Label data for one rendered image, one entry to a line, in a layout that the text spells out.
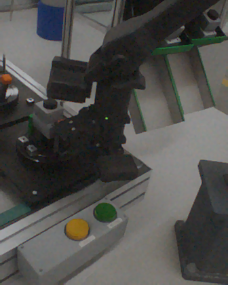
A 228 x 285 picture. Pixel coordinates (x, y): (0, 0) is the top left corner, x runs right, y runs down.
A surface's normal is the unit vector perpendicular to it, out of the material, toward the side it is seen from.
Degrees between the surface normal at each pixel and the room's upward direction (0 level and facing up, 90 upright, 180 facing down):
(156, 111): 45
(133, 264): 0
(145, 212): 0
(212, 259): 90
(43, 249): 0
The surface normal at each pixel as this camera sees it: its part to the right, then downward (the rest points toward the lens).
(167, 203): 0.16, -0.81
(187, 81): 0.50, -0.18
